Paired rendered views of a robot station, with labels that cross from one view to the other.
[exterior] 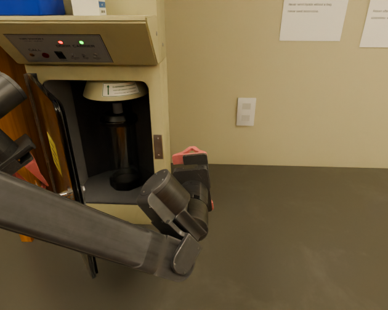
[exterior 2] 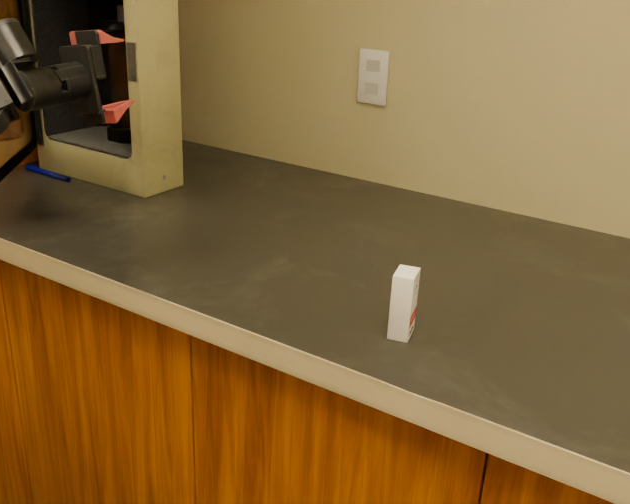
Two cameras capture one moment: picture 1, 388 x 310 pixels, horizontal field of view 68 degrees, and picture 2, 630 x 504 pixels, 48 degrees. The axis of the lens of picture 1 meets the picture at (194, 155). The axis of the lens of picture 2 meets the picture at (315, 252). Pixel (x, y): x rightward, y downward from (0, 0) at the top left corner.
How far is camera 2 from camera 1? 0.91 m
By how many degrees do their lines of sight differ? 26
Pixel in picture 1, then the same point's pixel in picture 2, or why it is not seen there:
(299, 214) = (342, 235)
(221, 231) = (200, 218)
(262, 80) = (401, 18)
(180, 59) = not seen: outside the picture
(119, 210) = (93, 161)
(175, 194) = (6, 40)
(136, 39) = not seen: outside the picture
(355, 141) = (577, 168)
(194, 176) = (77, 56)
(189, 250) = not seen: outside the picture
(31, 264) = not seen: outside the picture
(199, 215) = (28, 74)
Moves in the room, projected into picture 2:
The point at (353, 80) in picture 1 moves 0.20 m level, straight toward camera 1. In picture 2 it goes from (565, 32) to (485, 34)
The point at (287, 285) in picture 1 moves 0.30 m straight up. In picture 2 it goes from (196, 270) to (192, 71)
